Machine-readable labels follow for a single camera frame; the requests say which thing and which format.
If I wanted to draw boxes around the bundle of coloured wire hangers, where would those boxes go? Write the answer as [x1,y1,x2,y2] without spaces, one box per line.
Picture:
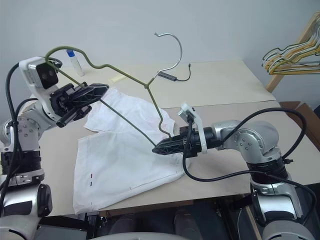
[264,37,320,73]

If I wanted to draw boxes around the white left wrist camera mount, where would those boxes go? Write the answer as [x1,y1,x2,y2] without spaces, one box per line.
[18,56,60,119]

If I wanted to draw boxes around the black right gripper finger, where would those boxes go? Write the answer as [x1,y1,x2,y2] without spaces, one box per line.
[151,144,186,156]
[155,135,186,149]

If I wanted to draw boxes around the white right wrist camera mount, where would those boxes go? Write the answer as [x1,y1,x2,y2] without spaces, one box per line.
[177,101,209,155]

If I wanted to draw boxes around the white tube with blue cap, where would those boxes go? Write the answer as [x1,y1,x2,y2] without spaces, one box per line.
[65,49,85,77]

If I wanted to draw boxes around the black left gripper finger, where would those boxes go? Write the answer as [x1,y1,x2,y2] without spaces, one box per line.
[56,105,93,128]
[68,81,110,107]

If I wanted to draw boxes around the dark rounded shape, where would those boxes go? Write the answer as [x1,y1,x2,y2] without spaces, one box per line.
[174,208,202,231]

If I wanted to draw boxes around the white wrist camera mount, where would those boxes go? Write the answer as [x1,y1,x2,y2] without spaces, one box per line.
[177,101,209,155]
[18,56,60,119]

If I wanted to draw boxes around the wooden hanger rack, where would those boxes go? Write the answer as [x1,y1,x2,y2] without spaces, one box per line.
[265,11,320,92]

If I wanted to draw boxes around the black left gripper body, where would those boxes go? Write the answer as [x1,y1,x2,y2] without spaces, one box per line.
[49,83,87,119]

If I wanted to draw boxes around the thin white cable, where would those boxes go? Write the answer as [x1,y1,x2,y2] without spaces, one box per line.
[236,207,254,240]

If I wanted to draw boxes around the grey adapter with black cable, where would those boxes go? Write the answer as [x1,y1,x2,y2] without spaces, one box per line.
[156,63,193,82]

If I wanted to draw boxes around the white shorts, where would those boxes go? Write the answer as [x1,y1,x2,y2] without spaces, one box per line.
[72,86,192,216]

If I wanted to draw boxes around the green wire hanger silver hook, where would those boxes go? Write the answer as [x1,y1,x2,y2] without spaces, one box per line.
[45,31,185,149]

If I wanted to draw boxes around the white wire hanger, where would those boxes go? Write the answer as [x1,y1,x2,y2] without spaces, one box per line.
[264,41,320,62]

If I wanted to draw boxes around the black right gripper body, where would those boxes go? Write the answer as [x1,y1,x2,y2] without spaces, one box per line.
[178,126,202,157]

